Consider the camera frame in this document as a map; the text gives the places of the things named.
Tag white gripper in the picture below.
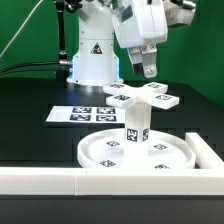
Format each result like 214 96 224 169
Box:
111 0 168 78

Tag white cross-shaped table base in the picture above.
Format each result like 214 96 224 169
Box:
103 82 179 109

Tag white round table top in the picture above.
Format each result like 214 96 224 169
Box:
77 128 196 170

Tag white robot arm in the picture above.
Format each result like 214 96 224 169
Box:
67 0 196 88

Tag white marker sheet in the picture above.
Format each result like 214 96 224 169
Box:
46 106 125 123

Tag white L-shaped border fence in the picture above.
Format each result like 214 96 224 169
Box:
0 132 224 196

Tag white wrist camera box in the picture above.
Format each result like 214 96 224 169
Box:
162 0 196 28

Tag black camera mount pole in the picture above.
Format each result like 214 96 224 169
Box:
53 0 82 81

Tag grey thin cable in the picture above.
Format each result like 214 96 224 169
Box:
0 0 44 58

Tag black cables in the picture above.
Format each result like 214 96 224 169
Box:
0 61 63 77

